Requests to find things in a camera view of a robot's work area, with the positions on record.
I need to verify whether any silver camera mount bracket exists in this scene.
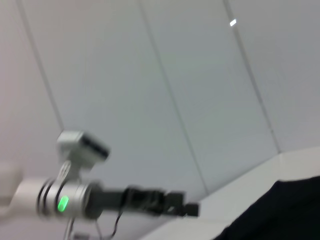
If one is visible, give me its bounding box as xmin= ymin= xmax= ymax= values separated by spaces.
xmin=55 ymin=159 xmax=84 ymax=184

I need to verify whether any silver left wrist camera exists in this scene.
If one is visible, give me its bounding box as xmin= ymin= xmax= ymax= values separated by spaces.
xmin=56 ymin=129 xmax=111 ymax=166

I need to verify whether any dark left gripper cable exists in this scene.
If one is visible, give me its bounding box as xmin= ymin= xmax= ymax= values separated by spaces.
xmin=95 ymin=209 xmax=124 ymax=240

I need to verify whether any black T-shirt with white lettering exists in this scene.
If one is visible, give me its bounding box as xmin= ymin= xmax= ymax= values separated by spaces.
xmin=214 ymin=174 xmax=320 ymax=240

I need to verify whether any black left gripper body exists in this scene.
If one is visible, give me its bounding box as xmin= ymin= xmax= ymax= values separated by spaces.
xmin=89 ymin=185 xmax=172 ymax=217

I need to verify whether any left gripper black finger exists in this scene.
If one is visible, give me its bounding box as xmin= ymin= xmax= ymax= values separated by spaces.
xmin=174 ymin=202 xmax=201 ymax=218
xmin=165 ymin=190 xmax=186 ymax=208

